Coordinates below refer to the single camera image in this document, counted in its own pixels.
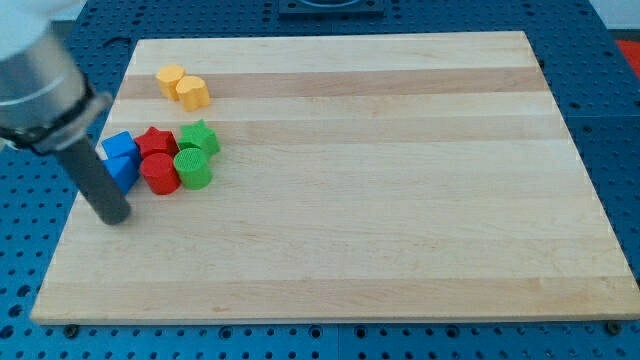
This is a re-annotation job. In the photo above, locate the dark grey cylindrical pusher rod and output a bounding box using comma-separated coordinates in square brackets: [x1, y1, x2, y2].
[55, 137, 131, 225]

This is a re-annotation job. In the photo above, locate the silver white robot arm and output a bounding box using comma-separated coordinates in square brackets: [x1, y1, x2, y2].
[1, 0, 130, 225]

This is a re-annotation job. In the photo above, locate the yellow hexagon block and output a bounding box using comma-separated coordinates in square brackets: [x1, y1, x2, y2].
[155, 64, 186, 101]

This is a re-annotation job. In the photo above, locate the yellow heart block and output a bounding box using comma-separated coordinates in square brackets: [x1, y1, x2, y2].
[176, 75, 211, 111]

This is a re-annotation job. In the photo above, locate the blue triangle block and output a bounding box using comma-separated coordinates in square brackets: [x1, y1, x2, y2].
[102, 156, 139, 195]

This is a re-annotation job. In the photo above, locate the blue cube block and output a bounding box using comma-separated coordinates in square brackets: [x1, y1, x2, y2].
[101, 131, 141, 167]

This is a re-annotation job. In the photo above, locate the red cylinder block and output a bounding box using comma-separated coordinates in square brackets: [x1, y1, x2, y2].
[140, 153, 181, 195]

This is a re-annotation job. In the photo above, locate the red star block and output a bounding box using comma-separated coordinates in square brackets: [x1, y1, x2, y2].
[134, 126, 179, 159]

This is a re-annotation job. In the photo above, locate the green cylinder block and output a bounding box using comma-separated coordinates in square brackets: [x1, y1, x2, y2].
[173, 148, 212, 190]

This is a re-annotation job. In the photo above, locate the green star block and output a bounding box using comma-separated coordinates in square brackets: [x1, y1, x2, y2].
[178, 119, 221, 158]

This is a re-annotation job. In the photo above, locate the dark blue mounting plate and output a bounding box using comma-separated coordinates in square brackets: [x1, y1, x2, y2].
[277, 0, 386, 17]

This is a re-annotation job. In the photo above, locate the light wooden board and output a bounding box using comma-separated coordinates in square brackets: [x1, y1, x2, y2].
[31, 31, 639, 325]

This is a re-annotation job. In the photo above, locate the red object at edge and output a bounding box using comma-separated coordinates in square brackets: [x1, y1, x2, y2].
[616, 40, 640, 77]

